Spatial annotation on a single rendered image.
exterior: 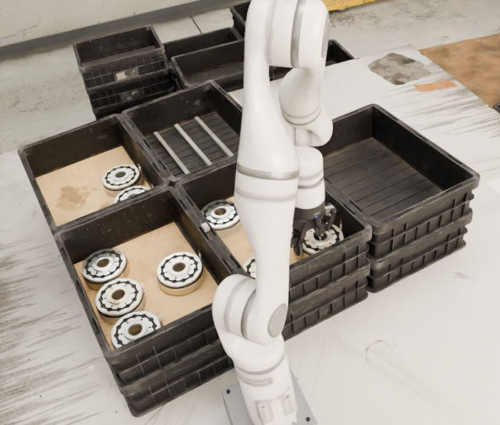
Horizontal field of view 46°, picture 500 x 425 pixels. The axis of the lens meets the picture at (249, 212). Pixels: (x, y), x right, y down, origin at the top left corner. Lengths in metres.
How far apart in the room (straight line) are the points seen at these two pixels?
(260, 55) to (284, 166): 0.15
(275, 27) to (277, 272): 0.35
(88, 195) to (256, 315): 0.87
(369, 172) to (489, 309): 0.45
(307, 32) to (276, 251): 0.31
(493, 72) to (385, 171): 2.23
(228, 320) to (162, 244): 0.56
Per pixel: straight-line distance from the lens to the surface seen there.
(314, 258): 1.21
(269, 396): 1.06
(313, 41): 0.79
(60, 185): 1.72
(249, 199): 0.84
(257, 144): 0.82
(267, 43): 0.80
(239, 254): 1.38
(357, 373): 1.32
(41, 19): 4.57
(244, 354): 0.99
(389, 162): 1.62
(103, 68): 2.87
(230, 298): 0.92
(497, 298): 1.49
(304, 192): 1.17
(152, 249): 1.44
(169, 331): 1.14
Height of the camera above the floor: 1.81
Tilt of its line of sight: 42 degrees down
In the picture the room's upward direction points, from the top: 8 degrees counter-clockwise
